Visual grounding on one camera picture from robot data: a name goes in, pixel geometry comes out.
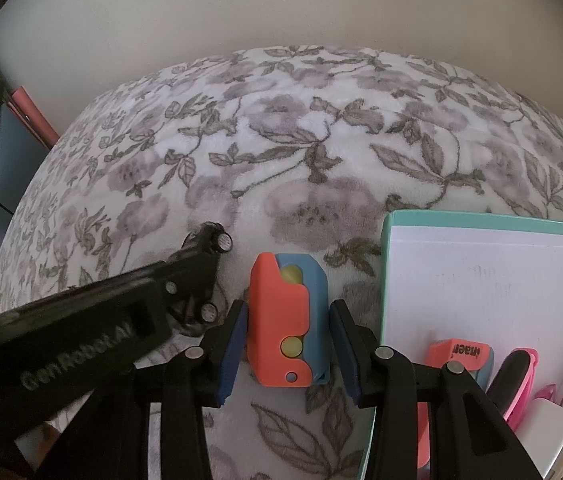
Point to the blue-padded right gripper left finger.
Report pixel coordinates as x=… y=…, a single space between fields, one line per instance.
x=109 y=436

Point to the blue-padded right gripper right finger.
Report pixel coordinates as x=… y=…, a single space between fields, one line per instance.
x=469 y=439

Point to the pink plastic glasses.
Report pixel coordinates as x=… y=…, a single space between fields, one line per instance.
x=510 y=390

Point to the white small charger cube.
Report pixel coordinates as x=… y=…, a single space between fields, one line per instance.
x=541 y=433

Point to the coral blue toy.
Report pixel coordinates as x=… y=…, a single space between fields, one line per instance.
x=288 y=343
x=476 y=357

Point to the black toy car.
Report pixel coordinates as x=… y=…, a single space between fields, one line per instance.
x=196 y=265

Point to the magenta plastic piece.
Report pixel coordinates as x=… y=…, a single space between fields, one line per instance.
x=546 y=393

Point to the teal white shallow box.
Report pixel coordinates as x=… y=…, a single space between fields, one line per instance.
x=481 y=277

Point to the floral grey white blanket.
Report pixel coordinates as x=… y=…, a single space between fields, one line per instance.
x=304 y=148

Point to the pink bed frame edge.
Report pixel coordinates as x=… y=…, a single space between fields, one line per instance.
x=20 y=103

